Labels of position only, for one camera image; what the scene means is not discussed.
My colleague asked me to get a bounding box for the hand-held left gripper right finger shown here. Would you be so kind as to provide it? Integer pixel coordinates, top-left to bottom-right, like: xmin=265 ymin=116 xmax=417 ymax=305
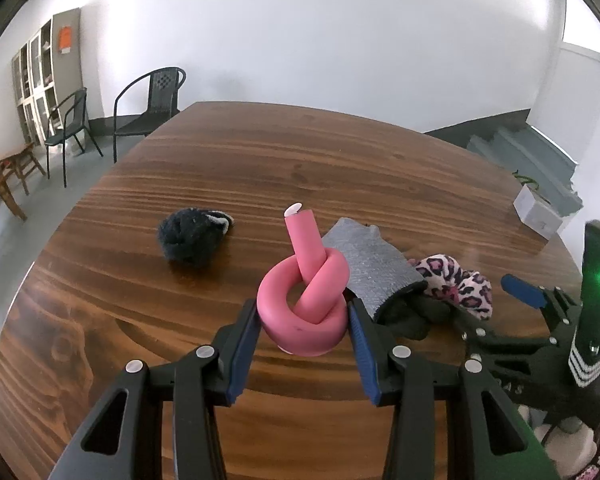
xmin=346 ymin=297 xmax=563 ymax=480

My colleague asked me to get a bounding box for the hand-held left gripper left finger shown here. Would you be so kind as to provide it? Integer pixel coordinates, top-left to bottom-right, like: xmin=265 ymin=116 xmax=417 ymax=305
xmin=50 ymin=300 xmax=261 ymax=480

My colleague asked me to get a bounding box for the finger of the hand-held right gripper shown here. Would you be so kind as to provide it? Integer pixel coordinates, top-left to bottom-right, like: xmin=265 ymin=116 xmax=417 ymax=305
xmin=500 ymin=273 xmax=581 ymax=331
xmin=450 ymin=305 xmax=556 ymax=361

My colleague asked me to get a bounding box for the pink leopard print sock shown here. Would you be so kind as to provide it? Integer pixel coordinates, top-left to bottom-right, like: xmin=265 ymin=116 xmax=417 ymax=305
xmin=407 ymin=254 xmax=495 ymax=322

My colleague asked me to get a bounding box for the pink foam roller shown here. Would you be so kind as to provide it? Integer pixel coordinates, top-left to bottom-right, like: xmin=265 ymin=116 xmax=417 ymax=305
xmin=256 ymin=202 xmax=350 ymax=358

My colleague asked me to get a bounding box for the small white box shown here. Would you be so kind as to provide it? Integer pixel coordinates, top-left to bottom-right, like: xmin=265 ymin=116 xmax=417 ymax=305
xmin=512 ymin=184 xmax=563 ymax=238

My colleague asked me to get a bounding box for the grey knit sock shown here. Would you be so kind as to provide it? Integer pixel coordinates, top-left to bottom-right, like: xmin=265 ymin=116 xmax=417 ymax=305
xmin=321 ymin=217 xmax=428 ymax=323

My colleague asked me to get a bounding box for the black fuzzy sock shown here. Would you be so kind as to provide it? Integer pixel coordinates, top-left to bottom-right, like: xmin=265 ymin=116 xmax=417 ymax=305
xmin=158 ymin=206 xmax=235 ymax=267

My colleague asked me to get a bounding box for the grey staircase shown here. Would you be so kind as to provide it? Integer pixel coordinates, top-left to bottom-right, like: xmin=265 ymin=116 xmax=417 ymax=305
xmin=424 ymin=109 xmax=583 ymax=216

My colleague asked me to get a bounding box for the wooden desk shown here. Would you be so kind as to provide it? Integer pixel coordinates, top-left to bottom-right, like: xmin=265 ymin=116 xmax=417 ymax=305
xmin=0 ymin=101 xmax=588 ymax=480

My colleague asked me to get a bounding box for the window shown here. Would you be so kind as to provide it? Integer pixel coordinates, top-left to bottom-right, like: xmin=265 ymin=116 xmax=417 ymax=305
xmin=562 ymin=0 xmax=600 ymax=58

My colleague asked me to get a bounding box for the black metal chair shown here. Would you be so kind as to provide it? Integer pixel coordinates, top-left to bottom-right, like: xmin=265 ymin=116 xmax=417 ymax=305
xmin=44 ymin=87 xmax=103 ymax=188
xmin=112 ymin=66 xmax=187 ymax=163

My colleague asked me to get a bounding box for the grey shelf cabinet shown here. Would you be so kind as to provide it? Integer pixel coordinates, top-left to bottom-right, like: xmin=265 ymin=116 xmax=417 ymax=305
xmin=11 ymin=7 xmax=86 ymax=146

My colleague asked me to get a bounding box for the green coiled cord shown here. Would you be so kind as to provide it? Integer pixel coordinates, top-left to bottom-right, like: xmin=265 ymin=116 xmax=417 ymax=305
xmin=511 ymin=170 xmax=538 ymax=193

